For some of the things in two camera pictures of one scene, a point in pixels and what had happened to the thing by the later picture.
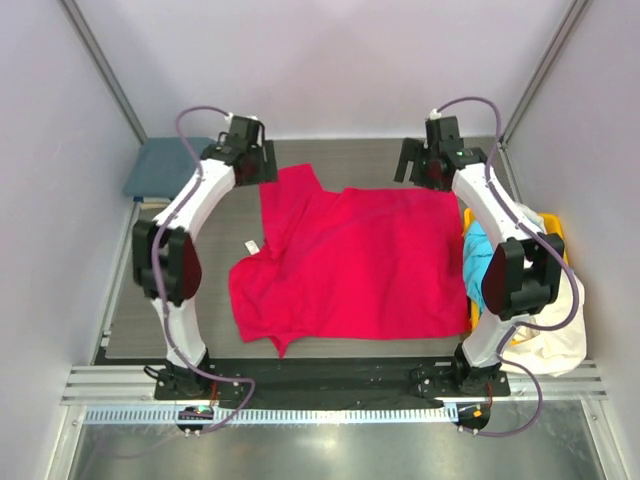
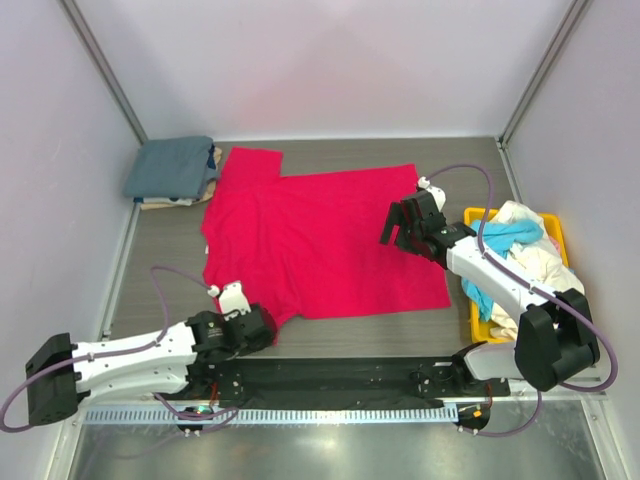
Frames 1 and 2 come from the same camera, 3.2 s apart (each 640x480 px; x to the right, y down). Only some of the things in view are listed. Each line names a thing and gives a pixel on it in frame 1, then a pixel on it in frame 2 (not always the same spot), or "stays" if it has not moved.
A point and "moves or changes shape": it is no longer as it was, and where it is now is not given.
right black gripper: x=407 y=161 → x=406 y=223
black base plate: x=332 y=378 stays
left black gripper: x=270 y=161 → x=267 y=325
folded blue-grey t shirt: x=160 y=166 stays
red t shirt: x=364 y=263 moves or changes shape
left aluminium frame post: x=106 y=68 stays
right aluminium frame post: x=575 y=10 stays
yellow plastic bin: x=553 y=225 stays
